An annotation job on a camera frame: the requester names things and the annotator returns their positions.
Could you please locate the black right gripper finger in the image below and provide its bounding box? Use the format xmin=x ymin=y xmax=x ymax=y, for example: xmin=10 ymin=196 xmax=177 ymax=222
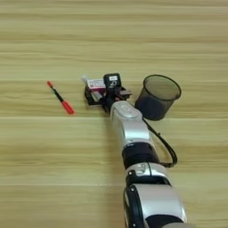
xmin=84 ymin=85 xmax=103 ymax=107
xmin=118 ymin=86 xmax=134 ymax=102

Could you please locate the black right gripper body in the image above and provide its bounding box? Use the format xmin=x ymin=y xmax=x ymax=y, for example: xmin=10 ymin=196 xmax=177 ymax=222
xmin=100 ymin=85 xmax=126 ymax=113

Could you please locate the small red white box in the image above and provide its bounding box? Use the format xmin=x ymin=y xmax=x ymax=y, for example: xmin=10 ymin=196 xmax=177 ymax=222
xmin=85 ymin=78 xmax=107 ymax=91

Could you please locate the red marker pen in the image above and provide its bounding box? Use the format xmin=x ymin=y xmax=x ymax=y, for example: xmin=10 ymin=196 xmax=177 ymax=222
xmin=46 ymin=80 xmax=76 ymax=116

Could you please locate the black mesh pen cup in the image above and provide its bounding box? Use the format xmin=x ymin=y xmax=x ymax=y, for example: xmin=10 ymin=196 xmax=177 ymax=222
xmin=134 ymin=74 xmax=183 ymax=122

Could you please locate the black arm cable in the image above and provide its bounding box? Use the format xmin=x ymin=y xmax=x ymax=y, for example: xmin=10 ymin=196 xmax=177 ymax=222
xmin=142 ymin=118 xmax=179 ymax=169

